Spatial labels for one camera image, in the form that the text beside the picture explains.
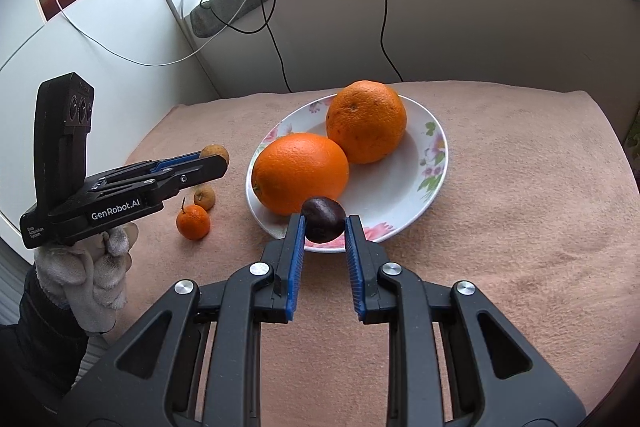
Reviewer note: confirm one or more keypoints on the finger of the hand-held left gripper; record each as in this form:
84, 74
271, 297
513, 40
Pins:
172, 162
195, 173

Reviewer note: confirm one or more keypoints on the large dimpled orange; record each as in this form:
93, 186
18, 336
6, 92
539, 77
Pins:
366, 122

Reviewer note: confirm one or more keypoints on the brown longan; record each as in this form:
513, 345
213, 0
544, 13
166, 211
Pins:
205, 198
217, 151

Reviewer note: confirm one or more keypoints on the person's left forearm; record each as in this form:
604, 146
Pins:
40, 337

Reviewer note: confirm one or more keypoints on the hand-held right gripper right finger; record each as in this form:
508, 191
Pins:
354, 267

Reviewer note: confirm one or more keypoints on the person's left hand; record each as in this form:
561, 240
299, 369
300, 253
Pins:
95, 277

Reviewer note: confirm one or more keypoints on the small mandarin with stem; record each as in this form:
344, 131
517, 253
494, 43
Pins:
193, 224

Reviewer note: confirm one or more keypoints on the floral white plate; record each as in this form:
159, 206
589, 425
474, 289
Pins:
390, 187

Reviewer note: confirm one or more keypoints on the white cabinet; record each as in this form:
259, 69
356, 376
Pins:
125, 32

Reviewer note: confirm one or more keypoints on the pink blanket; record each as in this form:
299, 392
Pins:
500, 232

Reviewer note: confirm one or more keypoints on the smooth orange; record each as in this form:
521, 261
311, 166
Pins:
300, 174

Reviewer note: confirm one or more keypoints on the dark red plum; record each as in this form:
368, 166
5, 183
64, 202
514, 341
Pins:
324, 220

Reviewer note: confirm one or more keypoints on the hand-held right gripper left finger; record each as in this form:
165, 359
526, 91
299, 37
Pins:
296, 267

